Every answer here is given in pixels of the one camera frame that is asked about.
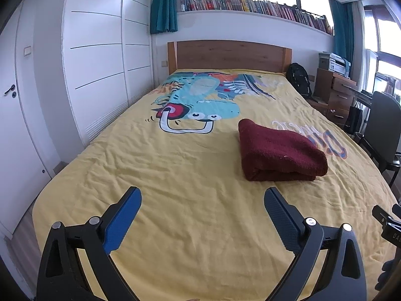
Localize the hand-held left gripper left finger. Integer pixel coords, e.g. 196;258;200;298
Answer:
37;186;142;301

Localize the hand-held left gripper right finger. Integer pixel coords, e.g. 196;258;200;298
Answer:
264;187;367;301

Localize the maroon knitted sweater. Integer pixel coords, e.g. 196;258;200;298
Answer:
238;118;328;182

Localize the yellow printed bed sheet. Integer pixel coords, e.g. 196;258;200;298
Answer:
32;68;401;301

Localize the dark office chair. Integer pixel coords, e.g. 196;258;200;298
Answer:
355;91;401;189

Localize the black paper bag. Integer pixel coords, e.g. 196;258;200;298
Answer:
345;105;364;132

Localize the grey desk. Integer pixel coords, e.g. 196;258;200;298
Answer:
343;82;376;107

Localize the wooden drawer cabinet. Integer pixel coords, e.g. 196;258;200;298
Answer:
309;67;358;129

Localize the black backpack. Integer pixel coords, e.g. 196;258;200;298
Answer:
286;63;312;97

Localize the white room door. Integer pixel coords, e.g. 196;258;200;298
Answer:
0;0;54;236

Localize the white printer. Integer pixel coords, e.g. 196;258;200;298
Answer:
319;52;351;77

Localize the white wardrobe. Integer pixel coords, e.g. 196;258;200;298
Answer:
63;0;155;146

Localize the large side window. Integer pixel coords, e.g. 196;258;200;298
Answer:
362;2;401;101

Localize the wooden headboard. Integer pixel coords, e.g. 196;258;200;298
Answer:
167;40;292;76

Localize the teal curtain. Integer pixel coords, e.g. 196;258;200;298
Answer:
327;0;353;66
149;0;178;34

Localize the row of books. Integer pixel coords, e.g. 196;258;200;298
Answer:
175;0;334;35

